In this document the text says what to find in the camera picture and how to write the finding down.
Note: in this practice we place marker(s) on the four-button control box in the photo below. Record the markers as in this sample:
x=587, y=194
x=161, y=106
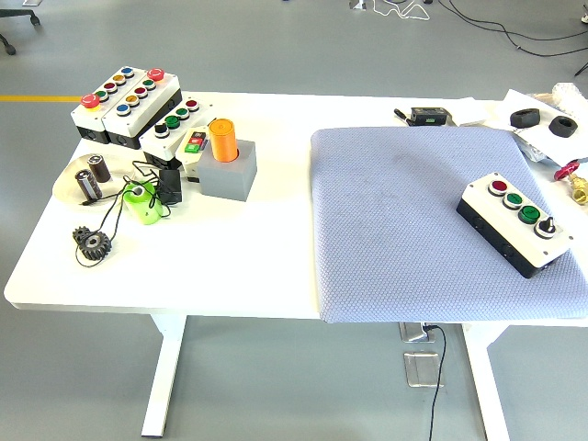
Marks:
x=154, y=140
x=514, y=220

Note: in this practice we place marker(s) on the four-button control box, white lid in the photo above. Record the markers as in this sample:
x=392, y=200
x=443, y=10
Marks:
x=154, y=140

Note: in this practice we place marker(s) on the five-button box, mushroom button outermost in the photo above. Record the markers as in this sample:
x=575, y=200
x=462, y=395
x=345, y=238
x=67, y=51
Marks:
x=138, y=117

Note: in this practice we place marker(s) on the five-button box, blue button outermost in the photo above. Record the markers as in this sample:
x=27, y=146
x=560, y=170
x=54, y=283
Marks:
x=87, y=119

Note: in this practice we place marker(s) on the grey block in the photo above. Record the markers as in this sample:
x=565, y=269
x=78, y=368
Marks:
x=229, y=177

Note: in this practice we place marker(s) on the grey-blue honeycomb mat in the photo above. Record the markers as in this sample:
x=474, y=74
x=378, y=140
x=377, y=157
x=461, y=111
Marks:
x=390, y=206

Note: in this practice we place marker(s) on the orange cylinder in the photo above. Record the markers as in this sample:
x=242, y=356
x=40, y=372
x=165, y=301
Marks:
x=223, y=142

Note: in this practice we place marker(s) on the black power adapter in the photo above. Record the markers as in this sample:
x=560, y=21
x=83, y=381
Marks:
x=171, y=186

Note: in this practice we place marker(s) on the short black plug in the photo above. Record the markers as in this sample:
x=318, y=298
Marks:
x=402, y=115

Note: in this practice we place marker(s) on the green plastic cylinder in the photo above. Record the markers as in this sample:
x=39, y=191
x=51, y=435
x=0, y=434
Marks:
x=143, y=209

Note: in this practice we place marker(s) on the small black device green label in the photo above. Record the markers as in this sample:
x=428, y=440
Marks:
x=429, y=115

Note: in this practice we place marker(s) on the silver floor socket plate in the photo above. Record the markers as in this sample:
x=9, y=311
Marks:
x=422, y=369

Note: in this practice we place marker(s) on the large black gear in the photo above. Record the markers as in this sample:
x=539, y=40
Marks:
x=96, y=248

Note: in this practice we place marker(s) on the black cylindrical capacitor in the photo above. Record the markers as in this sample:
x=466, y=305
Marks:
x=88, y=186
x=99, y=170

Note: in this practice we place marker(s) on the white table leg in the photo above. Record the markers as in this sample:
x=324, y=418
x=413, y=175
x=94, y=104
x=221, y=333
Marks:
x=489, y=390
x=163, y=376

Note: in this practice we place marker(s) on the flat white box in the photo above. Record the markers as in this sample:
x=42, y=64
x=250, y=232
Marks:
x=471, y=115

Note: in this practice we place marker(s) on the small black gear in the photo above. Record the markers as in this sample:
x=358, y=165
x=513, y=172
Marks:
x=79, y=235

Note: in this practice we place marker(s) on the white shallow bowl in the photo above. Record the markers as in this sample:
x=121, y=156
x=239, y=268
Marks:
x=66, y=188

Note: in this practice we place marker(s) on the silver plastic bag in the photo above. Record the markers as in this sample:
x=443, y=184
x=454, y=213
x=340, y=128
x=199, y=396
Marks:
x=533, y=149

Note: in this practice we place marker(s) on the white paper sheet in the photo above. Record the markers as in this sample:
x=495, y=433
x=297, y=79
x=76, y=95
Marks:
x=542, y=138

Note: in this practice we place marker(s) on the yellow floor tape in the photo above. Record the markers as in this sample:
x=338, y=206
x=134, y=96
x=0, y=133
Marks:
x=37, y=98

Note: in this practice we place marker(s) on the clear bubble wrap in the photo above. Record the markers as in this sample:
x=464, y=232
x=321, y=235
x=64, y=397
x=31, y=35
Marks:
x=569, y=96

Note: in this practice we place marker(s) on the black office chair base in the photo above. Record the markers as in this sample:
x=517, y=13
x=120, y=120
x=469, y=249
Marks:
x=18, y=14

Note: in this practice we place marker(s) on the beige red-green switch box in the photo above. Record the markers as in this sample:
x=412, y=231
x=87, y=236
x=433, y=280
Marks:
x=193, y=144

